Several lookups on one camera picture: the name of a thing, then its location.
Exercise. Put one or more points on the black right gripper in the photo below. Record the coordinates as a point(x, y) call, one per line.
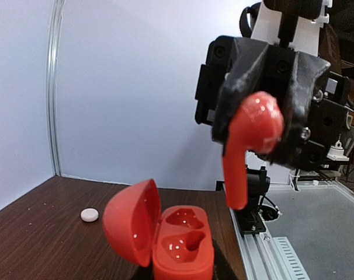
point(311, 98)

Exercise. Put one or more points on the red earbud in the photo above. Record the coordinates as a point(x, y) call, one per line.
point(257, 126)

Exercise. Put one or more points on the red round earbud charging case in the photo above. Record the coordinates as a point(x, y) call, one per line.
point(176, 242)

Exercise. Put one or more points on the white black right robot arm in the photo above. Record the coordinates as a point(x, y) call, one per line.
point(288, 24)

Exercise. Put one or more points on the white oval charging case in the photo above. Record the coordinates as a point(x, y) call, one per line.
point(89, 215)

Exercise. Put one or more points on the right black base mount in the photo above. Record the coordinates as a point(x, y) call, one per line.
point(249, 220)

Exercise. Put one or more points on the aluminium front rail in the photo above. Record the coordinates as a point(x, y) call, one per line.
point(313, 238)

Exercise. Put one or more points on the right aluminium frame post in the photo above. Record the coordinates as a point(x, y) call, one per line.
point(51, 86)

